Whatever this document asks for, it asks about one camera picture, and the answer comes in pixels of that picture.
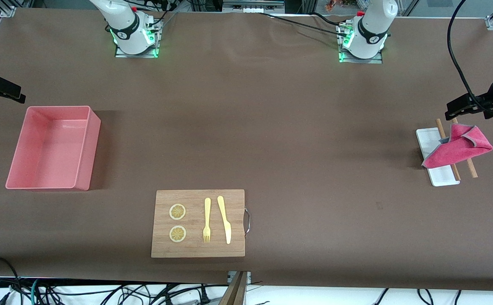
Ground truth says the pink and grey cloth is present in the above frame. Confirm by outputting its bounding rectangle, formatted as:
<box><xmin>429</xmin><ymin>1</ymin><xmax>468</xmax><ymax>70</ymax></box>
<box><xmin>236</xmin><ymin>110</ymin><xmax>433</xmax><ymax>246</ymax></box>
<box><xmin>421</xmin><ymin>123</ymin><xmax>493</xmax><ymax>169</ymax></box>

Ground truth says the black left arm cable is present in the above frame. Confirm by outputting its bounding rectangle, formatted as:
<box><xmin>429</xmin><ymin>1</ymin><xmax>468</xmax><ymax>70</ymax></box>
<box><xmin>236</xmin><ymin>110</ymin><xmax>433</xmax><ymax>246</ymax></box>
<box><xmin>448</xmin><ymin>0</ymin><xmax>493</xmax><ymax>114</ymax></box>

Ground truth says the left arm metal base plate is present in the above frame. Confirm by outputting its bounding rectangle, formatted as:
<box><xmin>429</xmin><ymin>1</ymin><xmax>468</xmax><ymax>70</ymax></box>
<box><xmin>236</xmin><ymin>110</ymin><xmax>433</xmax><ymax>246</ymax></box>
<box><xmin>337</xmin><ymin>21</ymin><xmax>383</xmax><ymax>64</ymax></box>

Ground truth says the yellow plastic knife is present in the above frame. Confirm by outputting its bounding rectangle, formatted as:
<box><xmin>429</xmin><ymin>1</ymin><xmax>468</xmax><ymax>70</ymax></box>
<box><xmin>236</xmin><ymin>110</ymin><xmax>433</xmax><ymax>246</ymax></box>
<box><xmin>217</xmin><ymin>195</ymin><xmax>232</xmax><ymax>245</ymax></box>

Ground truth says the grey power strip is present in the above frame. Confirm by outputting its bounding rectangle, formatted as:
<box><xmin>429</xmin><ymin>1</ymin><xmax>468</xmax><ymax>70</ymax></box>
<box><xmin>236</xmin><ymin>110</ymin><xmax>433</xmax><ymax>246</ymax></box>
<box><xmin>223</xmin><ymin>0</ymin><xmax>285</xmax><ymax>13</ymax></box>

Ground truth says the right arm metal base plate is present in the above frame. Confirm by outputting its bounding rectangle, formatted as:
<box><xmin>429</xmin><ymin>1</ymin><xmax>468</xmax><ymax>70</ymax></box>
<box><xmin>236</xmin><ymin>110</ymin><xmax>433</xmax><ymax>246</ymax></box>
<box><xmin>115</xmin><ymin>17</ymin><xmax>162</xmax><ymax>58</ymax></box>

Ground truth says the black cable on table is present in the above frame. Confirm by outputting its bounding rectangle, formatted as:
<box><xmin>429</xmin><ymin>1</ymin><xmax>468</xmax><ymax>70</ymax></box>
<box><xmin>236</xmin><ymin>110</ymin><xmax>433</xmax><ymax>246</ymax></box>
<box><xmin>257</xmin><ymin>12</ymin><xmax>351</xmax><ymax>38</ymax></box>

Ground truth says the wooden slat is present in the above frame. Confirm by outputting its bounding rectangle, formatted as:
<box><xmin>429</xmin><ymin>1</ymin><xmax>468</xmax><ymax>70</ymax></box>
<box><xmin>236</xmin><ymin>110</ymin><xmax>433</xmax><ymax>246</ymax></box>
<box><xmin>219</xmin><ymin>271</ymin><xmax>249</xmax><ymax>305</ymax></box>

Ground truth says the metal table bracket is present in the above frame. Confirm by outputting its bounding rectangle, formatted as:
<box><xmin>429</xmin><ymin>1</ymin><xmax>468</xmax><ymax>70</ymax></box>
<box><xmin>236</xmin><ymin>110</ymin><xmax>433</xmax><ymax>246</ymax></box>
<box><xmin>227</xmin><ymin>271</ymin><xmax>252</xmax><ymax>285</ymax></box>

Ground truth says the brown wooden chopstick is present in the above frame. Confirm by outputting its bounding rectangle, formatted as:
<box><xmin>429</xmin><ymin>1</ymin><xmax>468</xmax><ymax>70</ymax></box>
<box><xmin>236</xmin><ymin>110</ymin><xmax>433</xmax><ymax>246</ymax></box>
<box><xmin>450</xmin><ymin>118</ymin><xmax>478</xmax><ymax>178</ymax></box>
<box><xmin>436</xmin><ymin>119</ymin><xmax>461</xmax><ymax>181</ymax></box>

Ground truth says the yellow plastic fork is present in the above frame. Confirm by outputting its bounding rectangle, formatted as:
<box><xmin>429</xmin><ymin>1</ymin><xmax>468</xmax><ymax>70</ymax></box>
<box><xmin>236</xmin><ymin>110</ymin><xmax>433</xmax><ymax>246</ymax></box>
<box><xmin>203</xmin><ymin>197</ymin><xmax>212</xmax><ymax>244</ymax></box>

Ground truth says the wooden cutting board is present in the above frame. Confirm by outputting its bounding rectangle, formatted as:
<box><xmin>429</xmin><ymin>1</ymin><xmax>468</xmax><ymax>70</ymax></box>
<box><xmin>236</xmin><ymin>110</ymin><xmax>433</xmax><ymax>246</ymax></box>
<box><xmin>151</xmin><ymin>189</ymin><xmax>245</xmax><ymax>258</ymax></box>

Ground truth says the pink plastic bin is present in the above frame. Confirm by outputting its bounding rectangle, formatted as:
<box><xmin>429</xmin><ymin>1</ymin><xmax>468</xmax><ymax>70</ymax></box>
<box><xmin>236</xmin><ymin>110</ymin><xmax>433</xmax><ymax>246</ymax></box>
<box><xmin>6</xmin><ymin>106</ymin><xmax>101</xmax><ymax>191</ymax></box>

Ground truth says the white rectangular tray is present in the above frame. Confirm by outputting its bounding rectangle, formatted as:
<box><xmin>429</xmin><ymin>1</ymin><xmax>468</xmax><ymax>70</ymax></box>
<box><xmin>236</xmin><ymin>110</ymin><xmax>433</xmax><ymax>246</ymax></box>
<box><xmin>416</xmin><ymin>127</ymin><xmax>460</xmax><ymax>187</ymax></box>

